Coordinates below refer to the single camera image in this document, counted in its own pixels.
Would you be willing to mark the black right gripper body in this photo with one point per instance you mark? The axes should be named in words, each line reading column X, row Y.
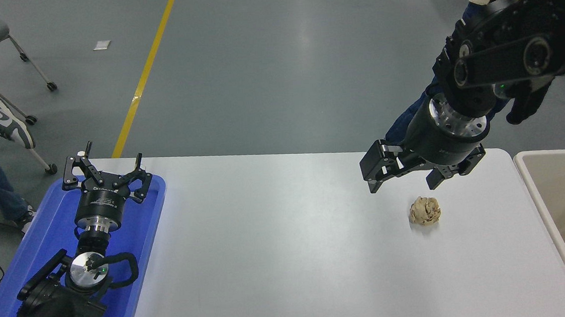
column 435, row 146

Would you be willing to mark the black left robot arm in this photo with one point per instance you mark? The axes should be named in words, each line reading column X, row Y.
column 47, row 308

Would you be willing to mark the white paper scrap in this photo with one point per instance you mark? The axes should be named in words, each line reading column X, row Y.
column 102, row 45

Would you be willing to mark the blue plastic tray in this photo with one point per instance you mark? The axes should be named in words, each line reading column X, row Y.
column 41, row 238

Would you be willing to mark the tan paper ball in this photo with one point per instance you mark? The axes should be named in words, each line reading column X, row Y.
column 425, row 211

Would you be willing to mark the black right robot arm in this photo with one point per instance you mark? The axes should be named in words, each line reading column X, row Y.
column 519, row 29

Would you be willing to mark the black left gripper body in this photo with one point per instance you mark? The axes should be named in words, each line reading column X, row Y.
column 102, row 203

